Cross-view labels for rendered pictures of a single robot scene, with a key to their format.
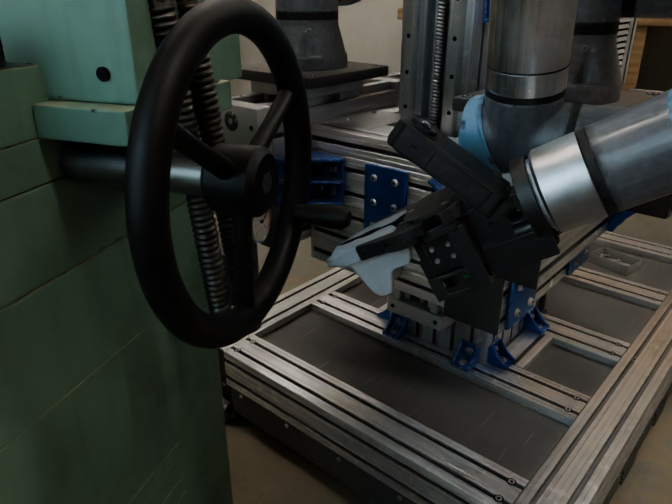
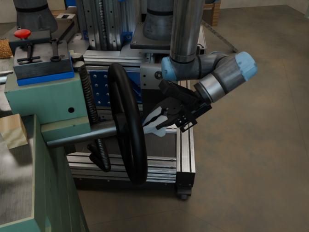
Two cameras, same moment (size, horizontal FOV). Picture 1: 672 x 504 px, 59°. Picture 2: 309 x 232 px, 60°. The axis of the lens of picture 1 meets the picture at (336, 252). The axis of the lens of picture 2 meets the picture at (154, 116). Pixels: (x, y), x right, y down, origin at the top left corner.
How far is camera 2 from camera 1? 0.41 m
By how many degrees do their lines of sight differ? 34
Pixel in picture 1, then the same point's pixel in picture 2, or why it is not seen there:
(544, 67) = (193, 52)
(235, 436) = not seen: hidden behind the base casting
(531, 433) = (166, 141)
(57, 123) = (55, 134)
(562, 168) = (215, 88)
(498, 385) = not seen: hidden behind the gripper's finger
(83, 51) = (60, 104)
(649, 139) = (236, 76)
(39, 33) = (35, 102)
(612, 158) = (227, 83)
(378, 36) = not seen: outside the picture
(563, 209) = (216, 98)
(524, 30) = (189, 43)
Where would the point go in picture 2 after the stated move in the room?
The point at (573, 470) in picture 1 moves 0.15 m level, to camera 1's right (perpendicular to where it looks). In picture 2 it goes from (185, 147) to (205, 136)
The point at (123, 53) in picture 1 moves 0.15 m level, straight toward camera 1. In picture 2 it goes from (80, 101) to (141, 129)
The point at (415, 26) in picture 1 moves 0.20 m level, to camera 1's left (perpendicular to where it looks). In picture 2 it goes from (90, 6) to (39, 17)
